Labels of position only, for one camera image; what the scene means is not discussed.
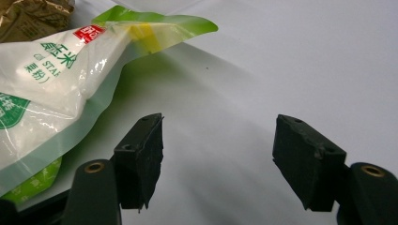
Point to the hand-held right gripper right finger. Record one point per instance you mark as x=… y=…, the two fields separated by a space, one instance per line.
x=303 y=162

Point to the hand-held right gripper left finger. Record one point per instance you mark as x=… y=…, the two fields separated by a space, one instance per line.
x=140 y=162

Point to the white and green starch bag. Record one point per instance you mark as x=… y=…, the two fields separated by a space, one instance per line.
x=62 y=81

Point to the gold foil packet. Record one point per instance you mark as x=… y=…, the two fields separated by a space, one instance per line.
x=31 y=18

